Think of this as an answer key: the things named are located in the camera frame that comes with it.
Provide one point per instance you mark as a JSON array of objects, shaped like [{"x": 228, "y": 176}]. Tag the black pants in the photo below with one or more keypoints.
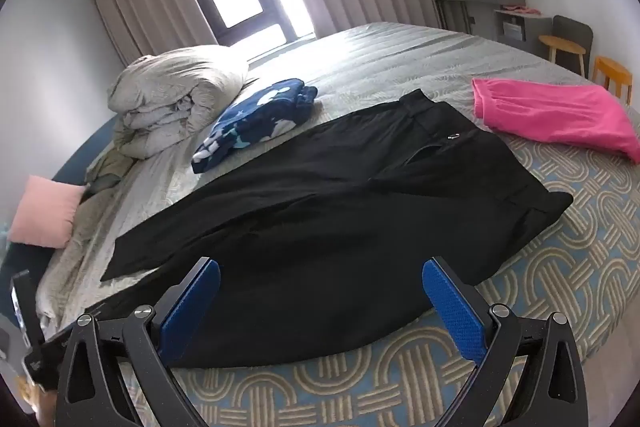
[{"x": 325, "y": 207}]

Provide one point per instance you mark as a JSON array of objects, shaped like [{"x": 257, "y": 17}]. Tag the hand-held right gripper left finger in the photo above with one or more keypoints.
[{"x": 192, "y": 307}]

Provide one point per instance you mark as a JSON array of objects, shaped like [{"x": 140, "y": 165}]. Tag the bed with grey bedspread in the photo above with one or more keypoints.
[{"x": 380, "y": 57}]

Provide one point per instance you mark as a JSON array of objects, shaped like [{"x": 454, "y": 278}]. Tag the pink item on desk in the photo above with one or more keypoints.
[{"x": 520, "y": 9}]

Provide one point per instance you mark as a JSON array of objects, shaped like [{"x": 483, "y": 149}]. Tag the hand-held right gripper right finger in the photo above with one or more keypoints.
[{"x": 452, "y": 307}]

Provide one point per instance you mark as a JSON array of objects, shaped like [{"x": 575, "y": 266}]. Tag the olive green cloth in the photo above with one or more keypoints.
[{"x": 107, "y": 169}]

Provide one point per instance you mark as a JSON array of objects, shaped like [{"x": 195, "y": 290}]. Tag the grey chair with wooden seat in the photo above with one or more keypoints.
[{"x": 570, "y": 39}]

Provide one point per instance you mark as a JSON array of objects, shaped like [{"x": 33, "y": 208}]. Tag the yellow stool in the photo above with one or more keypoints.
[{"x": 610, "y": 72}]

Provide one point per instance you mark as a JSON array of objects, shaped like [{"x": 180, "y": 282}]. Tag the pink garment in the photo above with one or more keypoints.
[{"x": 550, "y": 114}]

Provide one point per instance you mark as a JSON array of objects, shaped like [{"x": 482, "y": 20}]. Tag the blue printed garment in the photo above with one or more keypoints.
[{"x": 255, "y": 122}]

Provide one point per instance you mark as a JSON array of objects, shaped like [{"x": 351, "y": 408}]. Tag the pink pillow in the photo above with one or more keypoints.
[{"x": 47, "y": 217}]

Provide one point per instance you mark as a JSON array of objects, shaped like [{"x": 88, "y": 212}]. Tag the folded beige duvet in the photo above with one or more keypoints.
[{"x": 170, "y": 94}]

